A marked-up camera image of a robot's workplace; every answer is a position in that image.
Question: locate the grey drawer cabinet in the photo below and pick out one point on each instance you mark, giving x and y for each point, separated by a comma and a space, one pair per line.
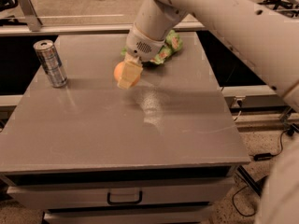
171, 135

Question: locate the green chip bag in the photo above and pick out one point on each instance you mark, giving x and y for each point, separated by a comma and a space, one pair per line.
172, 44

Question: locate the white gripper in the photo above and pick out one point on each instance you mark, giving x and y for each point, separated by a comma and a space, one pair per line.
142, 46

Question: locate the black drawer handle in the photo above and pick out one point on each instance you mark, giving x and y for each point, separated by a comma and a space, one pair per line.
118, 198

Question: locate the silver redbull can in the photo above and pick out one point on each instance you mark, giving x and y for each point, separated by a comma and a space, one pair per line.
48, 56

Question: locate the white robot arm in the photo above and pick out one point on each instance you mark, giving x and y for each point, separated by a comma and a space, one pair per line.
268, 44

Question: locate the metal window bracket left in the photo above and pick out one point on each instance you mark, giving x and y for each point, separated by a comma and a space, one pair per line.
32, 20

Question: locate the black office chair base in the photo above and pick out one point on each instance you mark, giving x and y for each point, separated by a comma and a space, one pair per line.
288, 8

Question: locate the orange fruit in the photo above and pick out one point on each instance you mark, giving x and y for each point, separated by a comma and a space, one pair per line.
120, 72

